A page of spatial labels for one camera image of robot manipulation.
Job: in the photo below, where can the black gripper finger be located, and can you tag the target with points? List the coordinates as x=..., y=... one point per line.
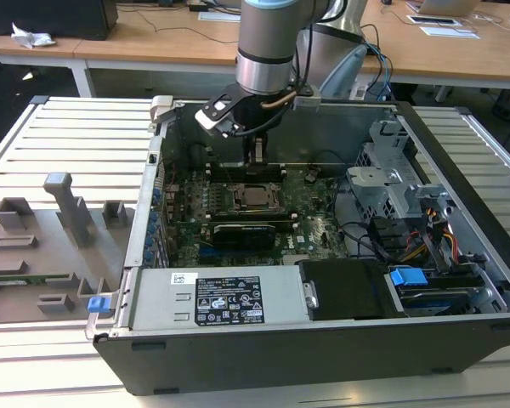
x=251, y=149
x=262, y=149

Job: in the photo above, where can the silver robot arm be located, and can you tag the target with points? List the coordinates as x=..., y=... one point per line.
x=265, y=42

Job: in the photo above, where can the black RAM slot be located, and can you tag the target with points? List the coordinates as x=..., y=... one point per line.
x=229, y=166
x=287, y=228
x=229, y=178
x=246, y=213
x=229, y=174
x=229, y=170
x=295, y=217

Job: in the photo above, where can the CPU socket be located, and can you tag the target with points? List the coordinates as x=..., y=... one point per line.
x=238, y=209

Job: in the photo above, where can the blue expansion slot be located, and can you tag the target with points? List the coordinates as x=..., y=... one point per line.
x=210, y=255

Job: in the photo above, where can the round coin battery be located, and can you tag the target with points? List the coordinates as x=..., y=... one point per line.
x=311, y=173

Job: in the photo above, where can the black graphics card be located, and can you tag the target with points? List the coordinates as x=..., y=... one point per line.
x=242, y=238

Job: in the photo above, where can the green motherboard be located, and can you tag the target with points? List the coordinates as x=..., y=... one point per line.
x=314, y=229

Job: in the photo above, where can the pale blue teach pendant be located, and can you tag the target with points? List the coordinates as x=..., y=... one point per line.
x=344, y=70

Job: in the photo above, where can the white paper sheet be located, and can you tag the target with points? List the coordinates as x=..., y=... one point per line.
x=448, y=32
x=219, y=16

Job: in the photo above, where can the silver chipset heatsink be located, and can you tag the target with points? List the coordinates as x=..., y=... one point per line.
x=295, y=260

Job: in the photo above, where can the metal drive cage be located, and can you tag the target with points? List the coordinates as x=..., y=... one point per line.
x=378, y=183

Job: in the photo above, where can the black power adapter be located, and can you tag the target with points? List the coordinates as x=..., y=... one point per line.
x=197, y=7

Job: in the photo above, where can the wooden desk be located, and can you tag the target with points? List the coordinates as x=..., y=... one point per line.
x=132, y=42
x=450, y=55

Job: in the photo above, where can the black plastic shroud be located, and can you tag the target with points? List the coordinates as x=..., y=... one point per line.
x=344, y=289

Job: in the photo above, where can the grey power supply unit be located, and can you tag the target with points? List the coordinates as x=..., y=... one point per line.
x=161, y=297

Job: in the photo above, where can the hard disk in blue carrier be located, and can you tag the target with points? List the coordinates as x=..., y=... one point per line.
x=408, y=278

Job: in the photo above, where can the white framed tablet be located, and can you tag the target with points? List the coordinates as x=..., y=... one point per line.
x=433, y=20

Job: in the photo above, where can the black grey PC case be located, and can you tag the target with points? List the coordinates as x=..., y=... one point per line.
x=280, y=361

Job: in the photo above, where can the blue case latch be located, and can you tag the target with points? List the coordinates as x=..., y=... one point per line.
x=98, y=306

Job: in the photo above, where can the silver laptop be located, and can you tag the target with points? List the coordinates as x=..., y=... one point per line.
x=448, y=6

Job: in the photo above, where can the black computer tower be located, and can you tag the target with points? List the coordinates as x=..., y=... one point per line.
x=47, y=17

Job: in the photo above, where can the grey parts rack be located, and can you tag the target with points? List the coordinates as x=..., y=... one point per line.
x=47, y=263

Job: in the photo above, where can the crumpled white paper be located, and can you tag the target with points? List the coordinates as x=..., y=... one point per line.
x=32, y=37

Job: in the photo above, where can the green RAM stick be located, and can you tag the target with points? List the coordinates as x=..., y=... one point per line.
x=25, y=280

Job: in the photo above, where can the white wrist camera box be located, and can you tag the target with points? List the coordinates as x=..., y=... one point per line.
x=212, y=120

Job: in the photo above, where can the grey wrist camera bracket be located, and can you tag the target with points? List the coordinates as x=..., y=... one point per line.
x=308, y=101

